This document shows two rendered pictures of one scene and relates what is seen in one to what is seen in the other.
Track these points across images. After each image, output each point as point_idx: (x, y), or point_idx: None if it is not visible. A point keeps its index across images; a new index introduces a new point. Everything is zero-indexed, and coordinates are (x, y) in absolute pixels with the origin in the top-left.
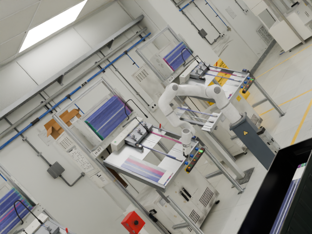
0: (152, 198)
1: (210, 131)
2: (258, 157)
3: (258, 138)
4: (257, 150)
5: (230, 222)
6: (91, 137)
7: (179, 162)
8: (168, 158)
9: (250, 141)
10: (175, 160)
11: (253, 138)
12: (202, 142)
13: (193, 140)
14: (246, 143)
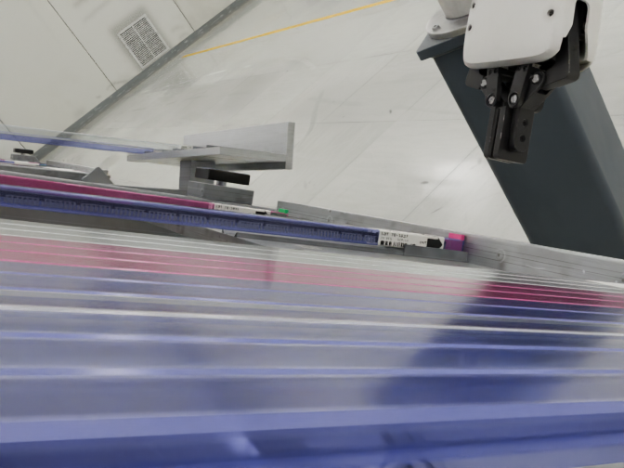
0: None
1: (282, 154)
2: (621, 207)
3: (598, 90)
4: (611, 163)
5: None
6: None
7: (444, 261)
8: (309, 246)
9: (588, 110)
10: (396, 256)
11: (589, 88)
12: None
13: (246, 196)
14: (582, 120)
